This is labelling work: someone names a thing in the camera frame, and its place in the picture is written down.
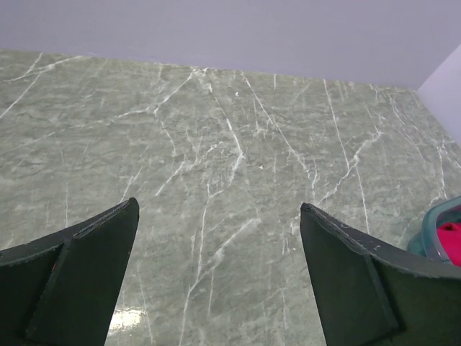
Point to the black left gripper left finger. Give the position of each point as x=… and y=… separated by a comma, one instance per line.
x=62, y=289

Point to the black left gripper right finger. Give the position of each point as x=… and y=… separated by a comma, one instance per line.
x=369, y=292

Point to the teal plastic basin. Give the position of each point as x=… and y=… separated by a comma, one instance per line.
x=426, y=243

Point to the red t shirt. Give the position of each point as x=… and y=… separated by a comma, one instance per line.
x=450, y=237

